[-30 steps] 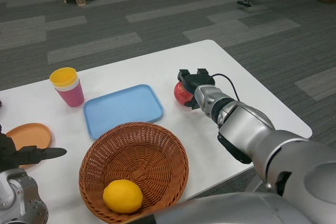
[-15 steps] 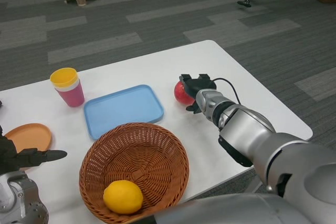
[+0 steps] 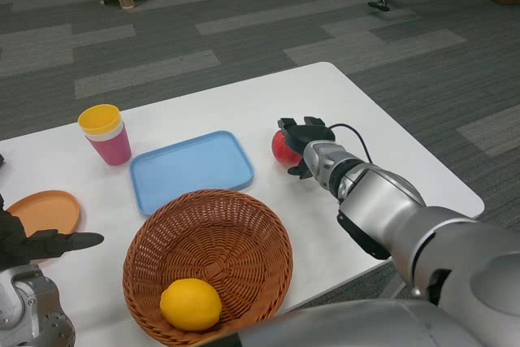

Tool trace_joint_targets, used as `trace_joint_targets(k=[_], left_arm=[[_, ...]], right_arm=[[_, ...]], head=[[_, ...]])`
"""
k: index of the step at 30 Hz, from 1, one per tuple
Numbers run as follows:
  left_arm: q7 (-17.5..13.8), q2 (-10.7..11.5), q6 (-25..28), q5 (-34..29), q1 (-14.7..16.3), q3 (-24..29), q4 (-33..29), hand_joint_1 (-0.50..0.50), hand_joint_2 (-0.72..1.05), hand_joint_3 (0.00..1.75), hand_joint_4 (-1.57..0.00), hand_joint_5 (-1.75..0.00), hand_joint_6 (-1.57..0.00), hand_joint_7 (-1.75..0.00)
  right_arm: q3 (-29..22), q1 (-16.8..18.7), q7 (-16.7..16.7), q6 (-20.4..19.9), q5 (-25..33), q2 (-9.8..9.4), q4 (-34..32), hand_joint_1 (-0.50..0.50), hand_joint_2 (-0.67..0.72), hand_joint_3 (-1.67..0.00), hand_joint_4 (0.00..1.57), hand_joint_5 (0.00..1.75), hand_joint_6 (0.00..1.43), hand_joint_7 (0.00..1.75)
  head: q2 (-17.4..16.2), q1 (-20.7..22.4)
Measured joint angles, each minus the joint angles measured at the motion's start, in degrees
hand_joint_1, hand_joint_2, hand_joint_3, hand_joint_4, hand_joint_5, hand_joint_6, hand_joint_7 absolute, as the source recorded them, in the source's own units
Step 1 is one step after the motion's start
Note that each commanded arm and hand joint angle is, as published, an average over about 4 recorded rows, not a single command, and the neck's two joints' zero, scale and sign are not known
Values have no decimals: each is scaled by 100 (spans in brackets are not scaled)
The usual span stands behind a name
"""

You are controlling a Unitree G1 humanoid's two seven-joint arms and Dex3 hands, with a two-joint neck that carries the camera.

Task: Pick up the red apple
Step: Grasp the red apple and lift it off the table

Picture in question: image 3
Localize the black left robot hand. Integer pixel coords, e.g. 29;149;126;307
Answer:
0;192;105;271

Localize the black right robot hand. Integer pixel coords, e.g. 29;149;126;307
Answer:
277;115;336;180

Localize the red apple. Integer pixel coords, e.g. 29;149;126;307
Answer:
271;129;305;166

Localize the orange plastic plate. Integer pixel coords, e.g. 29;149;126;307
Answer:
6;189;81;267

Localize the pink plastic cup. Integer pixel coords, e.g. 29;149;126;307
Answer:
85;126;132;167

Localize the light blue plastic tray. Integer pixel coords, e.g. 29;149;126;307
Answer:
129;130;255;217

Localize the white plastic cup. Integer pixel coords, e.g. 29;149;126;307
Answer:
82;123;124;141

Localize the brown wicker basket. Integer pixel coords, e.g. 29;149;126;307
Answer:
122;189;294;347

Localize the yellow plastic cup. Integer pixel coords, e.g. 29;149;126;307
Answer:
77;103;122;136

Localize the yellow lemon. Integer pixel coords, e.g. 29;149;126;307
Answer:
159;278;223;332

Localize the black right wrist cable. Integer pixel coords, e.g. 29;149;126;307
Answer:
328;123;373;163

